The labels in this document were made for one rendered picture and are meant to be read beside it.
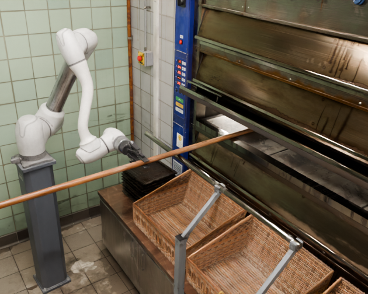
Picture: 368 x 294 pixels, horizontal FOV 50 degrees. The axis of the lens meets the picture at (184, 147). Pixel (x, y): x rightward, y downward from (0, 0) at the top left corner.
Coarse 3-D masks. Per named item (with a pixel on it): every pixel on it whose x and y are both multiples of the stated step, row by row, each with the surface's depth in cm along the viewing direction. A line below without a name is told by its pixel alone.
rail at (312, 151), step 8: (184, 88) 238; (200, 96) 226; (216, 104) 215; (232, 112) 206; (248, 120) 197; (264, 128) 189; (280, 136) 181; (296, 144) 174; (312, 152) 168; (328, 160) 162; (344, 168) 156; (360, 176) 151
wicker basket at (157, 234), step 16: (192, 176) 270; (160, 192) 262; (176, 192) 271; (192, 192) 270; (208, 192) 258; (144, 208) 259; (160, 208) 267; (176, 208) 273; (224, 208) 246; (240, 208) 236; (144, 224) 245; (160, 224) 256; (176, 224) 257; (208, 224) 257; (224, 224) 225; (160, 240) 232; (192, 240) 243; (208, 240) 222
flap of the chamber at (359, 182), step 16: (192, 96) 232; (208, 96) 236; (224, 112) 210; (240, 112) 215; (256, 128) 193; (272, 128) 196; (288, 144) 178; (304, 144) 182; (320, 160) 165; (336, 160) 168; (352, 160) 173; (352, 176) 154
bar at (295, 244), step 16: (160, 144) 230; (208, 176) 198; (224, 192) 187; (208, 208) 192; (192, 224) 190; (272, 224) 165; (176, 240) 190; (288, 240) 158; (176, 256) 194; (288, 256) 157; (176, 272) 199; (272, 272) 157; (176, 288) 203
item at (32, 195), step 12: (240, 132) 239; (204, 144) 225; (156, 156) 208; (168, 156) 212; (120, 168) 197; (132, 168) 201; (72, 180) 185; (84, 180) 187; (36, 192) 176; (48, 192) 178; (0, 204) 167; (12, 204) 170
